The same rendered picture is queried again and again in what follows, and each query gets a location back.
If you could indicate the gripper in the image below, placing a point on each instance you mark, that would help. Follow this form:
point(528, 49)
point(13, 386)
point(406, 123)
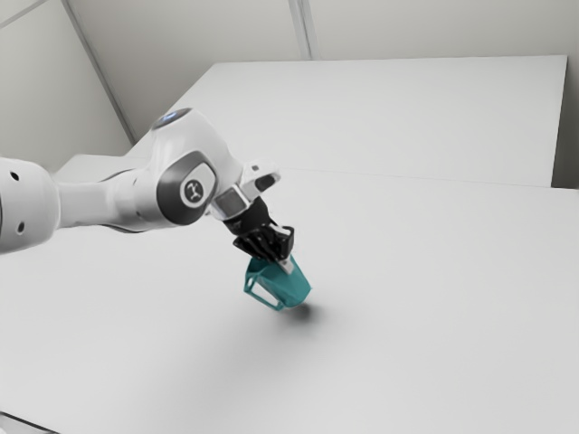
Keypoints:
point(249, 221)

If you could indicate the teal faceted mug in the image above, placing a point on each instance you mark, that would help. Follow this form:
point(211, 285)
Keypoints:
point(285, 289)

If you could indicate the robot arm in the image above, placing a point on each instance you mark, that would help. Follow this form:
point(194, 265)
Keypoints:
point(135, 194)

